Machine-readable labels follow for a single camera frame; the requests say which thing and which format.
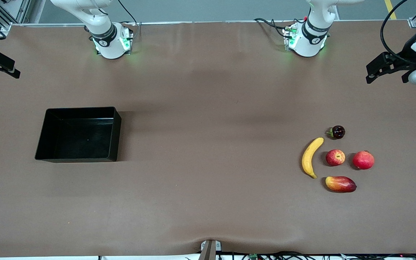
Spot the black plastic box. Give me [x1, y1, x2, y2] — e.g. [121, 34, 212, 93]
[35, 107, 122, 163]

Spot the red apple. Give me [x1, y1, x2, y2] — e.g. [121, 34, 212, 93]
[325, 149, 346, 167]

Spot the yellow banana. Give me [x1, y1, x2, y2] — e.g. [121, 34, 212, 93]
[302, 137, 325, 179]

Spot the dark purple mangosteen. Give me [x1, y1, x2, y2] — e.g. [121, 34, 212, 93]
[326, 125, 346, 140]

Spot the red pomegranate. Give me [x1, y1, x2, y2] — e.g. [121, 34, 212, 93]
[352, 150, 375, 170]

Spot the red yellow mango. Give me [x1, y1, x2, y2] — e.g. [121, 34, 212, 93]
[325, 176, 357, 193]

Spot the brown table mat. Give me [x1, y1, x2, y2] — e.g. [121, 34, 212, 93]
[0, 20, 416, 257]

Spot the black left arm base cable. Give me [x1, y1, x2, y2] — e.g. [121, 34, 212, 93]
[254, 17, 289, 38]

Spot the black arm base cable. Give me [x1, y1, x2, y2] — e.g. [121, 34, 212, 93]
[254, 17, 289, 38]
[117, 0, 139, 36]

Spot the black right arm base cable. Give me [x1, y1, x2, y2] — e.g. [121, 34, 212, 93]
[117, 0, 139, 36]

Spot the grey clamp bracket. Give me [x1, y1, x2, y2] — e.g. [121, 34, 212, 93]
[199, 239, 222, 260]

